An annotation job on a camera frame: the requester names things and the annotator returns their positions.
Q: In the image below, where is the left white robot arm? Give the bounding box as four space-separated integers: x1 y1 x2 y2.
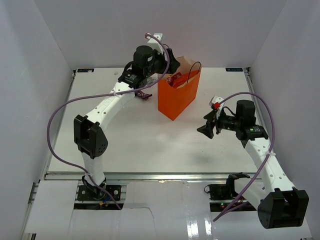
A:
73 45 180 200

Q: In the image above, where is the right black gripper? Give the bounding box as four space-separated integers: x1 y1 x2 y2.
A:
197 107 242 139

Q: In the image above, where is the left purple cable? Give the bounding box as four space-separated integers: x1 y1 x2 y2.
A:
47 32 171 210

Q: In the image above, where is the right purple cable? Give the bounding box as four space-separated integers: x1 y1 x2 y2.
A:
212 91 277 223

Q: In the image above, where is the orange paper bag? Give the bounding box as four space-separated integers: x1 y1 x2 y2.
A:
157 56 202 121

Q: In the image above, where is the dark purple candy wrapper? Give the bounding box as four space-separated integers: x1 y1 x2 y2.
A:
135 91 153 101

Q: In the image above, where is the pink candy packet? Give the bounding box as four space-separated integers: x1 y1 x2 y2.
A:
174 72 182 78

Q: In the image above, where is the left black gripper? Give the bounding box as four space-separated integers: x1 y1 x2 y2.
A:
144 48 180 78

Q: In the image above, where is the silver blue snack packet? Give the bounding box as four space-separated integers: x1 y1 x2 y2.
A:
147 76 157 85

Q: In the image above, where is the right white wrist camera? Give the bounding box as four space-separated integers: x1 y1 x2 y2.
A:
209 95 224 110

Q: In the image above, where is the purple cable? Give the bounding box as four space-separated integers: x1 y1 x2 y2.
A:
47 32 171 210
212 91 277 223

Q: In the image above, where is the large red chips bag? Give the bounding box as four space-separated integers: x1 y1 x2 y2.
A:
172 71 197 89

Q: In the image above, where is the small pink snack packet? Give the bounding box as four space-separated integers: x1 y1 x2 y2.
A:
166 76 175 85

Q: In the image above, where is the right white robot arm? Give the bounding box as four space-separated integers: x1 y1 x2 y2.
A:
197 96 309 229

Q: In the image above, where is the aluminium table frame rail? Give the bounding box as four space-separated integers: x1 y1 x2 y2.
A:
42 172 286 181

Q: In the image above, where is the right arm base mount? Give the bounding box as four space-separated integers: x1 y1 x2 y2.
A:
203 183 238 201

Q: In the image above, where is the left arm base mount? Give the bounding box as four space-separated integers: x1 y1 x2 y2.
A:
76 185 122 202

